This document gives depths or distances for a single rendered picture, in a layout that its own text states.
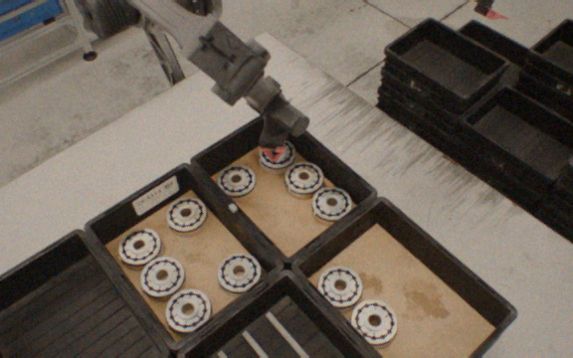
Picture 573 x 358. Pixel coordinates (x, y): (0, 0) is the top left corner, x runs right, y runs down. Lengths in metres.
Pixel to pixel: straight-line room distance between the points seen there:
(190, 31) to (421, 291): 0.80
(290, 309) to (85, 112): 1.97
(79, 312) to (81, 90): 1.91
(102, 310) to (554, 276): 1.14
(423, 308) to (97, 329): 0.74
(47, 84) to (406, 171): 2.16
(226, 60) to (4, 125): 2.32
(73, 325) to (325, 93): 1.07
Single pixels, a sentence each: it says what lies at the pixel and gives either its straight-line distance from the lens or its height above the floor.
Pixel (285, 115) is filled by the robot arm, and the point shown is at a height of 1.08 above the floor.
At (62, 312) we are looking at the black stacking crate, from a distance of 1.37.
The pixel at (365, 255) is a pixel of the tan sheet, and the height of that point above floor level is 0.83.
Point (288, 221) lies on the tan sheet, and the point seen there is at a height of 0.83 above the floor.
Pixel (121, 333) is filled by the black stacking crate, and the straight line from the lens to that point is 1.30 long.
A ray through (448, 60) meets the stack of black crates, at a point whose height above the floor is 0.49.
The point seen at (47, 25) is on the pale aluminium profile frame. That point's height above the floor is 0.30.
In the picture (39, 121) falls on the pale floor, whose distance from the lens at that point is 3.02.
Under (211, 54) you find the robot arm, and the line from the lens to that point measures 0.83.
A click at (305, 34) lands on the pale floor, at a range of 3.22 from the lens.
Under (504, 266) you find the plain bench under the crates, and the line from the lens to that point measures 1.55.
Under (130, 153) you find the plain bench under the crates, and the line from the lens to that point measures 1.75.
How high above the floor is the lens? 1.99
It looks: 53 degrees down
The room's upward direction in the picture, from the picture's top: 2 degrees counter-clockwise
